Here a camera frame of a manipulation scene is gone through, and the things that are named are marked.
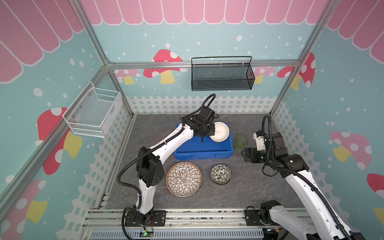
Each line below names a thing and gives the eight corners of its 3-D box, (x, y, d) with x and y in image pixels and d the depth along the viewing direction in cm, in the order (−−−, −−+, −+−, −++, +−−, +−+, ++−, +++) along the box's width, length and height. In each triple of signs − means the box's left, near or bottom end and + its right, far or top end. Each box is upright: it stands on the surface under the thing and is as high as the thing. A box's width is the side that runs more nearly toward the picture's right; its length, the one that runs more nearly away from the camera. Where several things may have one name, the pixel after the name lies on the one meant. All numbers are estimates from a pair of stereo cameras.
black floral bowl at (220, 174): (210, 186, 86) (211, 182, 81) (209, 168, 93) (210, 163, 88) (230, 186, 86) (232, 182, 81) (228, 168, 93) (229, 163, 88)
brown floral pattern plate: (165, 197, 82) (163, 195, 79) (169, 164, 95) (168, 161, 92) (201, 197, 82) (202, 195, 79) (201, 164, 95) (201, 161, 92)
